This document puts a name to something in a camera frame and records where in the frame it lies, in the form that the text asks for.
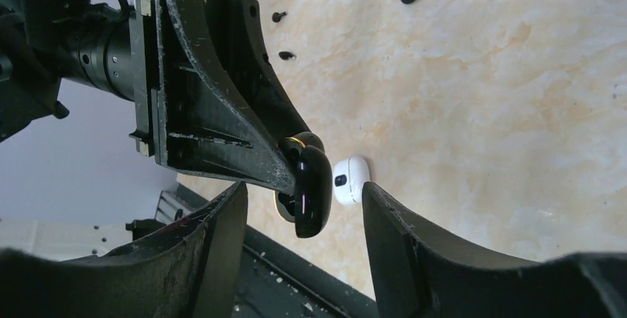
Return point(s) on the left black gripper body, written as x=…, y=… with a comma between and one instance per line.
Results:
x=44, y=42

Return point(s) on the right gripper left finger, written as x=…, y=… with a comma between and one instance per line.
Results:
x=188, y=268

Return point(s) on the black earbud charging case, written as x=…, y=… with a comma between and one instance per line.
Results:
x=309, y=206

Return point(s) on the white earbud charging case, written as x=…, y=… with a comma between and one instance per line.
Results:
x=349, y=177

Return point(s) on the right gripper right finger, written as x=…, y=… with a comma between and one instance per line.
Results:
x=420, y=269

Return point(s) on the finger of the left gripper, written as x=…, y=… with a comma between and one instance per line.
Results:
x=221, y=110

